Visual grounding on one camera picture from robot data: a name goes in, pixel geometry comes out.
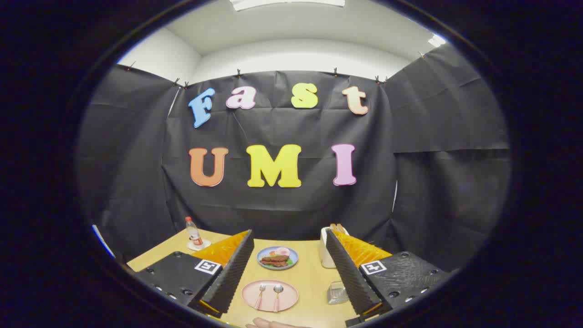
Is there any cream toaster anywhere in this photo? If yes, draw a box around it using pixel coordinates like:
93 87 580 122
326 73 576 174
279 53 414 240
320 226 349 268

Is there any metal wire cutlery basket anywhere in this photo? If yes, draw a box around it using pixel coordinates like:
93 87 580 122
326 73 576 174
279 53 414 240
327 281 349 305

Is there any clear plastic water bottle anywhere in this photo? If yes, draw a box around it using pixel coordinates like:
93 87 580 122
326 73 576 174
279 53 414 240
185 216 203 247

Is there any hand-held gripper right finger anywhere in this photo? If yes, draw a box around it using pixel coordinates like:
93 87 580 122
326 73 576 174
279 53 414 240
325 228 452 319

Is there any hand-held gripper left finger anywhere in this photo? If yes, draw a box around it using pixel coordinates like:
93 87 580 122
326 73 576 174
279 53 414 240
136 229 255 318

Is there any blue food plate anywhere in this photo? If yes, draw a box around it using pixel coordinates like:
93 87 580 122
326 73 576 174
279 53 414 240
257 246 299 271

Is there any pink round plate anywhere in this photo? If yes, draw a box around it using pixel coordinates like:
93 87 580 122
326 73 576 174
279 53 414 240
241 279 299 313

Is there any long ceiling light panel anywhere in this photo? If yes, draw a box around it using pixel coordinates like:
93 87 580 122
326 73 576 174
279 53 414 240
229 0 346 11

